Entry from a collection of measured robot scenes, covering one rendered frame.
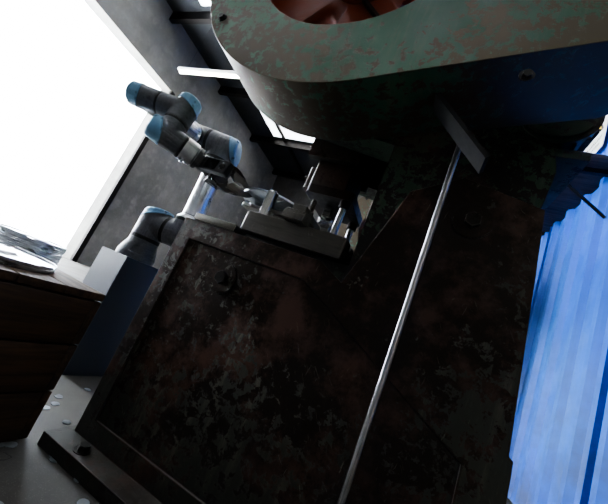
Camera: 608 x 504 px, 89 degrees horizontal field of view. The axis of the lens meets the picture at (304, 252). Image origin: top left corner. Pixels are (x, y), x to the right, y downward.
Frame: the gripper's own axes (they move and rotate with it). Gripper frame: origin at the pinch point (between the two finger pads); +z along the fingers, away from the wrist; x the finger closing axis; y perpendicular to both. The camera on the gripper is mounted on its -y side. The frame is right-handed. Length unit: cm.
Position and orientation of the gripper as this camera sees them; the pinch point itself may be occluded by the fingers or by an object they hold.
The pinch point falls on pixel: (249, 193)
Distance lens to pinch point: 108.6
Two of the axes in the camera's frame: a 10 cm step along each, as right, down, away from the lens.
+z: 7.3, 5.1, 4.6
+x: -4.4, 8.6, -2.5
